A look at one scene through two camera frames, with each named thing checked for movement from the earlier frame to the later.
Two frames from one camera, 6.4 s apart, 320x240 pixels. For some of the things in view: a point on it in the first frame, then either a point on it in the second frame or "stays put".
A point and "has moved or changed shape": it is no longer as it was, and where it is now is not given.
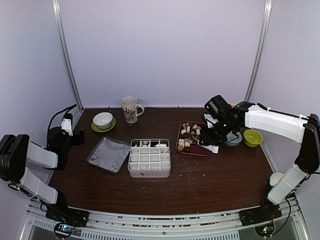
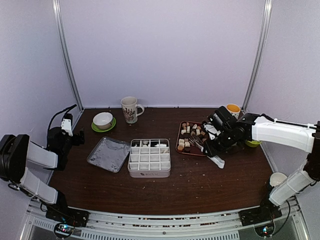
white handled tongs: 214,148 has moved or changed shape
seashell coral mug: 131,109 stays put
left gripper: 77,141 stays put
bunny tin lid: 109,154 stays put
